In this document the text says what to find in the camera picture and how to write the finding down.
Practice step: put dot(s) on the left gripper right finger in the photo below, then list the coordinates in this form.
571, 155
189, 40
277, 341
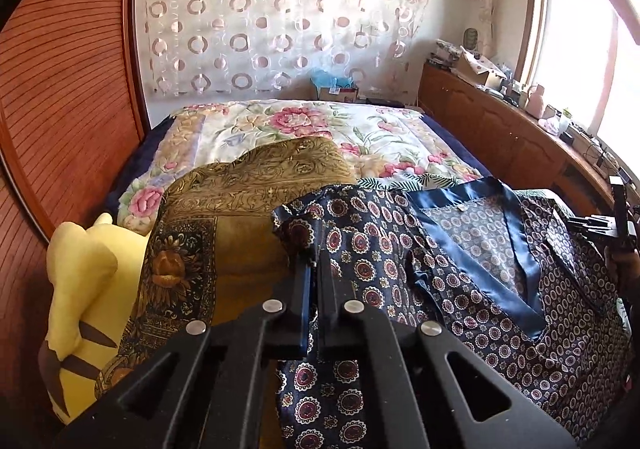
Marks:
421, 387

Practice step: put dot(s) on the sheer circle pattern curtain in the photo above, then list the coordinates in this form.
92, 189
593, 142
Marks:
218, 49

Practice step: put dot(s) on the wooden louvered wardrobe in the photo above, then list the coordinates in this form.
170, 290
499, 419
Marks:
70, 117

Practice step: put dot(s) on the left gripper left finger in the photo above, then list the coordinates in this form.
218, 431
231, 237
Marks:
205, 388

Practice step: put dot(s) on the yellow pikachu plush toy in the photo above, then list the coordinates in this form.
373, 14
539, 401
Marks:
95, 274

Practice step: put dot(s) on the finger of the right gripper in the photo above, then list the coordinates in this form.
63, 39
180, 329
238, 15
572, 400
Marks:
594, 231
590, 221

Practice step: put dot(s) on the long wooden side cabinet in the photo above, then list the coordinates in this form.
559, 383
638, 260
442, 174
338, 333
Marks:
510, 144

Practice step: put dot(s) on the window with wooden frame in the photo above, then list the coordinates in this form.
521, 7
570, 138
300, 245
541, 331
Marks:
586, 59

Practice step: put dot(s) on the olive gold patterned blanket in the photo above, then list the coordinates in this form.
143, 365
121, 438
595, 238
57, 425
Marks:
211, 253

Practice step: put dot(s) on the navy patterned silk garment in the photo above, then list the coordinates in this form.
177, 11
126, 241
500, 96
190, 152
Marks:
498, 268

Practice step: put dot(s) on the blue item in box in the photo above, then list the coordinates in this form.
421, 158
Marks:
330, 88

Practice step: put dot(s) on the open cardboard box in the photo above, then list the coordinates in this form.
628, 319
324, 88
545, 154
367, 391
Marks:
478, 71

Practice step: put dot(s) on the person's right hand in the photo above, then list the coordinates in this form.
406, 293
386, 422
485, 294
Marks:
624, 269

